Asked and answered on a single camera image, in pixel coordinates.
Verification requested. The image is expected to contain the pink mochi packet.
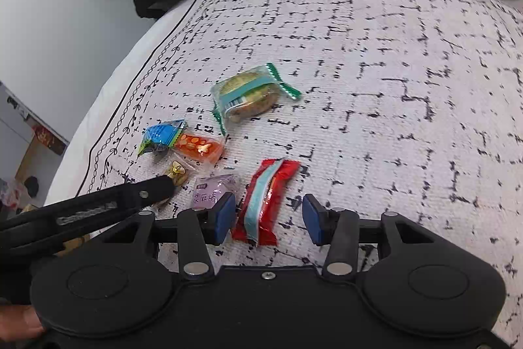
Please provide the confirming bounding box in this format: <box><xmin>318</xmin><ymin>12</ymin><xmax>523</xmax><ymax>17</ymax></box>
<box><xmin>191</xmin><ymin>174</ymin><xmax>239</xmax><ymax>211</ymax></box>

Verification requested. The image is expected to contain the red striped snack packet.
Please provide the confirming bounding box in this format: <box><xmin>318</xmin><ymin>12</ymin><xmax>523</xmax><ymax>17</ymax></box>
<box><xmin>231</xmin><ymin>159</ymin><xmax>300</xmax><ymax>246</ymax></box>

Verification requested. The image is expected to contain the orange jelly cup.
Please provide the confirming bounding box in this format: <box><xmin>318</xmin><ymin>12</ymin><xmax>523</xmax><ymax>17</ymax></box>
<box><xmin>175</xmin><ymin>132</ymin><xmax>224</xmax><ymax>164</ymax></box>

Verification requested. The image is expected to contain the blue green snack packet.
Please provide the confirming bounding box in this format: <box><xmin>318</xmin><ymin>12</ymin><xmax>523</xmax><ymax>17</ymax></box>
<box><xmin>137</xmin><ymin>120</ymin><xmax>187</xmax><ymax>157</ymax></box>

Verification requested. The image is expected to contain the person's right hand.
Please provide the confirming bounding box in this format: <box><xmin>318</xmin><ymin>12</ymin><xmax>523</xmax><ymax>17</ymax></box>
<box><xmin>0</xmin><ymin>305</ymin><xmax>44</xmax><ymax>343</ymax></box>

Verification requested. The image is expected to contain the small gold candy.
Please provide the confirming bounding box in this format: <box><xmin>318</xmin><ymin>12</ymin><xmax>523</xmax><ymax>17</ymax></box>
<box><xmin>164</xmin><ymin>159</ymin><xmax>196</xmax><ymax>187</ymax></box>

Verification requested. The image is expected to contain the green trimmed cake packet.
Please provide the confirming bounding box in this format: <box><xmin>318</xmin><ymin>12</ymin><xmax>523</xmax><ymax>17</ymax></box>
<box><xmin>211</xmin><ymin>63</ymin><xmax>301</xmax><ymax>136</ymax></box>

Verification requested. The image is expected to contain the white patterned bed blanket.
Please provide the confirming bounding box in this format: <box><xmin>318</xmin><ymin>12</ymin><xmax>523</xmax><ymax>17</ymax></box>
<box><xmin>47</xmin><ymin>0</ymin><xmax>522</xmax><ymax>348</ymax></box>

